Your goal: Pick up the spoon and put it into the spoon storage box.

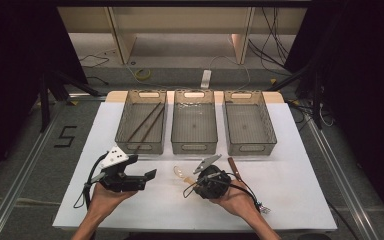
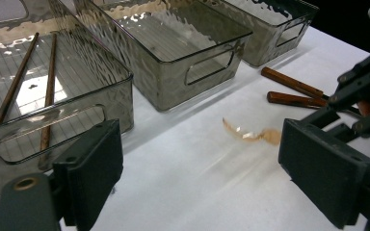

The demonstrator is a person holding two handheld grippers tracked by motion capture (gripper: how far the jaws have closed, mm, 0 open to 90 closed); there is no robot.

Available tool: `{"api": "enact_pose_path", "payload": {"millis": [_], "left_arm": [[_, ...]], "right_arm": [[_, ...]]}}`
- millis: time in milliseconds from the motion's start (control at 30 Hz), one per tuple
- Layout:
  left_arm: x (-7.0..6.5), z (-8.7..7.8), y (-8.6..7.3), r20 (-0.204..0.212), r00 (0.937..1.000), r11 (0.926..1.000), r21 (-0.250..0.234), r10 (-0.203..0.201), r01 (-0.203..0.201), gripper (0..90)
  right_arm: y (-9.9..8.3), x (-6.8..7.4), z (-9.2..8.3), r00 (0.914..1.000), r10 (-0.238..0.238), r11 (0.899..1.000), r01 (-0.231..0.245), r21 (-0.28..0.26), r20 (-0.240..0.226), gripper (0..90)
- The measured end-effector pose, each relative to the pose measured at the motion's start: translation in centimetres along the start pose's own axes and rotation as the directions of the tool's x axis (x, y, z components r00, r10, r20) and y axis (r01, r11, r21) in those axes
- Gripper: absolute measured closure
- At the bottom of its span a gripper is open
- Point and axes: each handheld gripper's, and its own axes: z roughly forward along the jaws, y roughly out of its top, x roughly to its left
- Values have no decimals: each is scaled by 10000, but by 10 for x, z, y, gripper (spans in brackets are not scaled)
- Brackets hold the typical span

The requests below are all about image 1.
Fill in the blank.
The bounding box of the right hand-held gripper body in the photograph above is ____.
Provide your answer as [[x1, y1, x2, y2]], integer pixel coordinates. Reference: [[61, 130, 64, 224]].
[[193, 153, 233, 200]]

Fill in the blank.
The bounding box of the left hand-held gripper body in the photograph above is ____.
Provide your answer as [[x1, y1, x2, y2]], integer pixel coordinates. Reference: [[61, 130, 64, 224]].
[[86, 145, 148, 193]]

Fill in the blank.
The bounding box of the knife with brown handle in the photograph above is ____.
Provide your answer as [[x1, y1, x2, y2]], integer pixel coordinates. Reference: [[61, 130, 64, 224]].
[[227, 157, 244, 183]]

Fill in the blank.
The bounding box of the clear spoon with wooden handle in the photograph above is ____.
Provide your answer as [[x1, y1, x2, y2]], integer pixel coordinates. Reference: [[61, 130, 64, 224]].
[[173, 165, 198, 186]]

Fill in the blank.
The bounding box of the grey translucent plastic bin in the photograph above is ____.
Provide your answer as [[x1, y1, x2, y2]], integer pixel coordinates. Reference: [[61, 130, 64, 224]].
[[114, 89, 168, 155], [223, 89, 278, 157], [170, 89, 219, 155]]

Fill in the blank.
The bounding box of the person's left hand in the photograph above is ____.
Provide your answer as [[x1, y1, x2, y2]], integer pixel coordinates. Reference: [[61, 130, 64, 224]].
[[88, 181, 138, 218]]

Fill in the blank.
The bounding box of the person's right hand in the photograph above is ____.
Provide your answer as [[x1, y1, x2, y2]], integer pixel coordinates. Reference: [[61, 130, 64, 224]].
[[209, 179, 263, 218]]

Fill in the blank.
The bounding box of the yellow tape roll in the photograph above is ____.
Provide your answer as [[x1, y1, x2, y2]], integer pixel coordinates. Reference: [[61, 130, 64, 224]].
[[135, 68, 152, 81]]

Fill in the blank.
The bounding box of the white power strip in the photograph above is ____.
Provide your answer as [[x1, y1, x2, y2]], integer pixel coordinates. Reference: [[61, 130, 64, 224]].
[[200, 69, 212, 90]]

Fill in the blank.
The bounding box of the beige wooden cabinet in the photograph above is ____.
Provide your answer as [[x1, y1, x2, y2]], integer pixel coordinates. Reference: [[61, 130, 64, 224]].
[[56, 6, 308, 66]]

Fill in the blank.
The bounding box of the left hand-held gripper black cable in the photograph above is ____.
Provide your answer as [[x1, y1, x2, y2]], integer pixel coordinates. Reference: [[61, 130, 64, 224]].
[[73, 152, 109, 210]]

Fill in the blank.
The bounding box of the hand-held gripper black cable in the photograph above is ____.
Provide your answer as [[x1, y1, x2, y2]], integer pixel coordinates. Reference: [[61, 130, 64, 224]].
[[183, 171, 263, 211], [73, 152, 109, 210]]

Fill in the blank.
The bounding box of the right hand-held gripper black cable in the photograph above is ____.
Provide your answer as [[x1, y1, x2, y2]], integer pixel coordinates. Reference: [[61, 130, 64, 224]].
[[183, 171, 263, 211]]

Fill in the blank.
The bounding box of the aluminium floor rail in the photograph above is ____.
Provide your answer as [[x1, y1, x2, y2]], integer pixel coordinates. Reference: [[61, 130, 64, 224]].
[[304, 116, 379, 240], [0, 101, 64, 240]]

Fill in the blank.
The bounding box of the thin black floor cable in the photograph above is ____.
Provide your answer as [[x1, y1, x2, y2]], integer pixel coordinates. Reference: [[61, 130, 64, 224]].
[[78, 54, 110, 68]]

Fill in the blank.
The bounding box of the white floor cable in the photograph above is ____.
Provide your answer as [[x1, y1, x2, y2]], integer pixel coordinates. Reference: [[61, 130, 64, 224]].
[[209, 54, 252, 91]]

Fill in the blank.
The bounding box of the bundle of black cables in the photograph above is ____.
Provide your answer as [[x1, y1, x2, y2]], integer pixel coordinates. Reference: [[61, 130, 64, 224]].
[[248, 6, 291, 69]]

